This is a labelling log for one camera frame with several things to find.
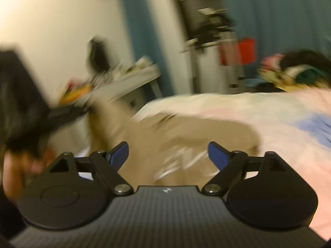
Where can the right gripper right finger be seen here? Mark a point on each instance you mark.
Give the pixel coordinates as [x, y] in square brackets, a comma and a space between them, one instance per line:
[230, 166]

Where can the tan t-shirt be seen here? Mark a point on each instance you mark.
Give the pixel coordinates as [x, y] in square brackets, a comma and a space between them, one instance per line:
[166, 149]

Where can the blue curtain left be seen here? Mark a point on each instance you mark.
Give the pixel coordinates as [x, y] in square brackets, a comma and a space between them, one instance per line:
[145, 40]

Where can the black wavy frame mirror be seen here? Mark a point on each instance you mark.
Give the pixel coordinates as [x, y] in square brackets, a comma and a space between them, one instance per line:
[98, 57]

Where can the pile of mixed clothes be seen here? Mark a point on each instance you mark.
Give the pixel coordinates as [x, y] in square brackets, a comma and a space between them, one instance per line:
[296, 69]

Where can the dark window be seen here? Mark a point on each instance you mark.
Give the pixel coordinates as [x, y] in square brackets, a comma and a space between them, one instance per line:
[199, 5]

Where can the red cloth bag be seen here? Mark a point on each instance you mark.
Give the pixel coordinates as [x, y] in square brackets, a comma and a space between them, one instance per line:
[247, 52]

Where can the blue curtain right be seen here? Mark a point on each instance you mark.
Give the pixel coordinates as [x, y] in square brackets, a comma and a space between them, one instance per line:
[282, 25]

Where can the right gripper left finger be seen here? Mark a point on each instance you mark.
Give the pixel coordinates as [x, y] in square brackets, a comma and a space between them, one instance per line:
[106, 166]

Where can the blue curtain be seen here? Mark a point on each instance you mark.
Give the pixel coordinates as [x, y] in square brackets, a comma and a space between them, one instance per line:
[282, 25]
[145, 40]

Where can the orange tray with clutter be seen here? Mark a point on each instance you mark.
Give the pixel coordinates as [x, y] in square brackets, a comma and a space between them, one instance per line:
[73, 91]

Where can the white dressing table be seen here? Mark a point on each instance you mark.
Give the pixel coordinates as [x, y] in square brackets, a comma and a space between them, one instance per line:
[75, 136]

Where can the person left hand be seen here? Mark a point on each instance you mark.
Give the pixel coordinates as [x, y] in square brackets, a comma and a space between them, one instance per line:
[18, 166]

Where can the pastel tie-dye duvet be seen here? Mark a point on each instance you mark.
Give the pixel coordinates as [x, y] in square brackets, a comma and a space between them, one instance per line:
[295, 125]

